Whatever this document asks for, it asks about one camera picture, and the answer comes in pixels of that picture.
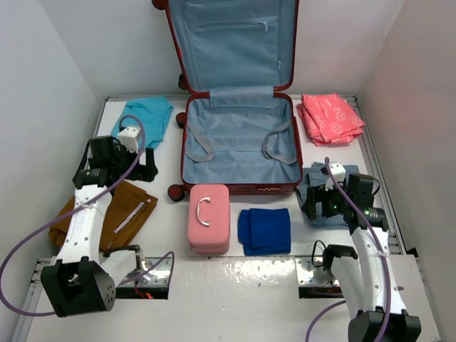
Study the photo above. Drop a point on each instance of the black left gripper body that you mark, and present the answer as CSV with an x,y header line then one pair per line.
x,y
124,159

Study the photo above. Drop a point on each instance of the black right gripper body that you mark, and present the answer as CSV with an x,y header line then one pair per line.
x,y
332,201

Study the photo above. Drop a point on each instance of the grey-blue denim jeans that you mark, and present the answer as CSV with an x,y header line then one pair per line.
x,y
313,177

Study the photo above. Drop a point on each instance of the mustard brown trousers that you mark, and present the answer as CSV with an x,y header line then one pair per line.
x,y
128,211

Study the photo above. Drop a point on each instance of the royal blue towel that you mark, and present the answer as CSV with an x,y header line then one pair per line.
x,y
264,232

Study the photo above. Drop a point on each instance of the teal shirt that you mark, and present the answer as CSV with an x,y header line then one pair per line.
x,y
154,114

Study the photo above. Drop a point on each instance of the pink vanity case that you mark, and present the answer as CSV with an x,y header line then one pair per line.
x,y
208,229

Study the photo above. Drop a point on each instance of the coral printed garment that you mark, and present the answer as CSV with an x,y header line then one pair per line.
x,y
329,120

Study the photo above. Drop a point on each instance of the red hard-shell suitcase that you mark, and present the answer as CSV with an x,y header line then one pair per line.
x,y
237,61

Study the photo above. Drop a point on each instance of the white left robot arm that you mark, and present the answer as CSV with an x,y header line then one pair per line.
x,y
96,255

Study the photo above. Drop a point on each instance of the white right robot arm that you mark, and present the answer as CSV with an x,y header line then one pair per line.
x,y
364,271

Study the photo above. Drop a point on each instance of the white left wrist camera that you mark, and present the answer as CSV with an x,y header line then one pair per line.
x,y
129,137

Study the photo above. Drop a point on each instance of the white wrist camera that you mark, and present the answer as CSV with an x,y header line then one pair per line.
x,y
129,137
336,175

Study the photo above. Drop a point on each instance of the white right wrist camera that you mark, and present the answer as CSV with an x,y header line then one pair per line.
x,y
336,175

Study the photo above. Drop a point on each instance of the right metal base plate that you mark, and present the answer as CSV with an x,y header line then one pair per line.
x,y
310,273

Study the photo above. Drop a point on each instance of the metal base plate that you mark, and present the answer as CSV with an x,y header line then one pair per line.
x,y
152,272
310,273

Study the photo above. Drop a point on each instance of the aluminium table frame rail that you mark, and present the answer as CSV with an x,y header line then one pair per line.
x,y
370,155

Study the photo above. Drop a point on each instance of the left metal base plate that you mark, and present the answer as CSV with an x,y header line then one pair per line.
x,y
152,272

